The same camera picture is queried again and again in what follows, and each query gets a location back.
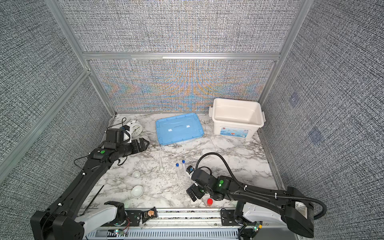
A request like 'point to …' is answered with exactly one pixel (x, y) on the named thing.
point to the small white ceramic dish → (136, 174)
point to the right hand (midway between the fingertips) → (193, 185)
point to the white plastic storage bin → (236, 118)
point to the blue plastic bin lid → (179, 128)
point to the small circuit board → (148, 214)
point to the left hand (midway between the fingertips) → (143, 144)
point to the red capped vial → (209, 202)
